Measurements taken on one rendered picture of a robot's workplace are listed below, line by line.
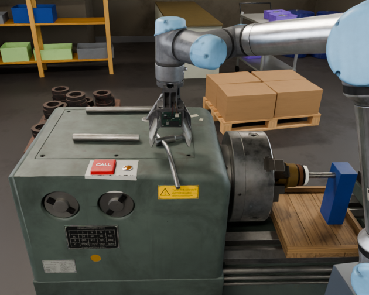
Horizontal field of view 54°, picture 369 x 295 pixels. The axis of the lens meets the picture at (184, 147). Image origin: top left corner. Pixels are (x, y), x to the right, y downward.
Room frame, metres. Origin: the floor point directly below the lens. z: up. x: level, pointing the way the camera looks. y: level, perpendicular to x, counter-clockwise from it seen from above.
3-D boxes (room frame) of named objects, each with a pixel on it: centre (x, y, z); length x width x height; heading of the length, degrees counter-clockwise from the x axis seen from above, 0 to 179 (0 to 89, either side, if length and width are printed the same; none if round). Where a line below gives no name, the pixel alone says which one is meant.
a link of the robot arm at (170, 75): (0.92, 0.04, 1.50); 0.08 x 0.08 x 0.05
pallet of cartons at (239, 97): (4.03, -0.88, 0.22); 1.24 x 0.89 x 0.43; 98
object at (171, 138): (0.98, 0.04, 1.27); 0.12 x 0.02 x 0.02; 116
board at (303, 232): (1.08, -0.49, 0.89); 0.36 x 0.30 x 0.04; 3
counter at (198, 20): (6.48, 0.06, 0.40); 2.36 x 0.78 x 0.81; 9
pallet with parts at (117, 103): (3.45, 1.10, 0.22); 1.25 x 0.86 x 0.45; 5
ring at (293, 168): (1.08, -0.37, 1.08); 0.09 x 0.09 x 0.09; 3
